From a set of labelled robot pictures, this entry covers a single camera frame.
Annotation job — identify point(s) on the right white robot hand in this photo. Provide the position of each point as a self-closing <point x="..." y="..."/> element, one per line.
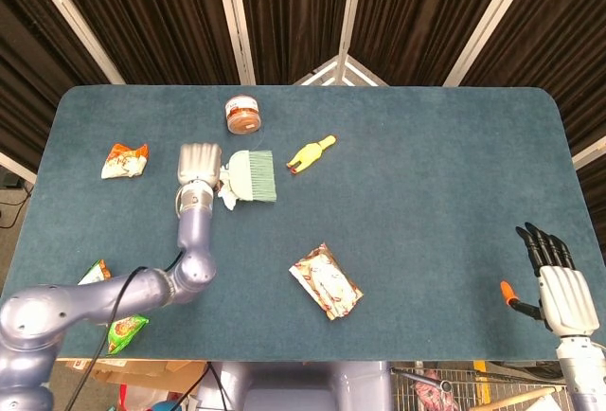
<point x="565" y="302"/>

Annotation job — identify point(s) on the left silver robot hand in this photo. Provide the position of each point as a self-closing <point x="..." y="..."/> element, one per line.
<point x="199" y="165"/>

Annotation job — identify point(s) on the white paper ball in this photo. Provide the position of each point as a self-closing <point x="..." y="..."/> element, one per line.
<point x="230" y="201"/>

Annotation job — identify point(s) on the mint green hand brush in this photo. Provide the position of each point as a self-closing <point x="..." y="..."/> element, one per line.
<point x="251" y="176"/>

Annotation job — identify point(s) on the left lavender robot arm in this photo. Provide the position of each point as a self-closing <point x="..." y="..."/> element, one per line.
<point x="194" y="236"/>

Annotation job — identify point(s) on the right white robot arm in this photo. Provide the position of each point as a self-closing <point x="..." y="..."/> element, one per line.
<point x="580" y="373"/>

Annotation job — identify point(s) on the clear jar of rubber bands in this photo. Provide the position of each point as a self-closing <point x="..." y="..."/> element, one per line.
<point x="243" y="119"/>

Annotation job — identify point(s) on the orange white crumpled snack bag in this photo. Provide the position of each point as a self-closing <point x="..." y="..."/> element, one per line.
<point x="124" y="162"/>

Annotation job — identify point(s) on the wooden stick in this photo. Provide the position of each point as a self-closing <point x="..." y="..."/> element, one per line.
<point x="525" y="396"/>

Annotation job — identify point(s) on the yellow rubber chicken toy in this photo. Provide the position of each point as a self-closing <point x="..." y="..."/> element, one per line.
<point x="310" y="153"/>

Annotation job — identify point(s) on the dark brown curtain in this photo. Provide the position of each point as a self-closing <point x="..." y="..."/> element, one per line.
<point x="165" y="13"/>

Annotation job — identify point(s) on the red patterned bag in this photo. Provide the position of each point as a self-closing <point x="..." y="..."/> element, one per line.
<point x="428" y="392"/>

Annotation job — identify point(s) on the gold white snack pack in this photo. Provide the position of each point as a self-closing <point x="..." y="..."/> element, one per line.
<point x="326" y="285"/>

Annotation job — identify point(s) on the blue felt table cover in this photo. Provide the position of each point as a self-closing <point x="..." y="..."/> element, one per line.
<point x="426" y="193"/>

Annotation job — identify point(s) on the green snack bag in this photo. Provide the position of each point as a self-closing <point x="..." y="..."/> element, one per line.
<point x="125" y="330"/>

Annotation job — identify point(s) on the brown cardboard box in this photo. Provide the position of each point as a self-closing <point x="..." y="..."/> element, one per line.
<point x="142" y="373"/>

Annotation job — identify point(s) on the lavender robot torso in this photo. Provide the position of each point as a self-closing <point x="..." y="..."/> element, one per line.
<point x="293" y="382"/>

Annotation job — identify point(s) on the white triangular frame base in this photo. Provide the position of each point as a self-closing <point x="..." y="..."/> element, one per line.
<point x="315" y="72"/>

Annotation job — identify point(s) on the white partition frame post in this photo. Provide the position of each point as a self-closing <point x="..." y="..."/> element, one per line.
<point x="350" y="13"/>
<point x="71" y="11"/>
<point x="487" y="23"/>
<point x="234" y="18"/>

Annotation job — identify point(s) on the white partition frame rail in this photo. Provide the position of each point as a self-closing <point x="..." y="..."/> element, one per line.
<point x="16" y="167"/>
<point x="589" y="151"/>

